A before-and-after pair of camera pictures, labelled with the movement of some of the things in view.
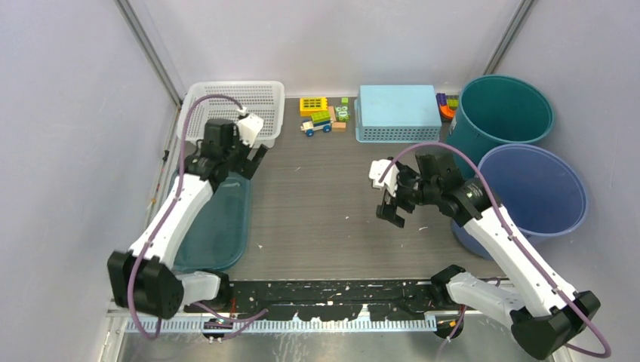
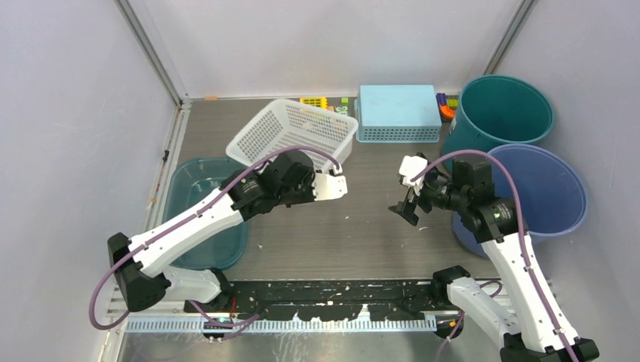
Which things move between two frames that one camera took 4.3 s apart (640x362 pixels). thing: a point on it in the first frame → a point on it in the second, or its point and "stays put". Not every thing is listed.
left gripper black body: [238, 154] → [291, 196]
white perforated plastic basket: [264, 98] → [285, 123]
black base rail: [330, 299] stays put
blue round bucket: [540, 196] stays put
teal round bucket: [496, 110] stays put
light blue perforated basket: [397, 113] stays put
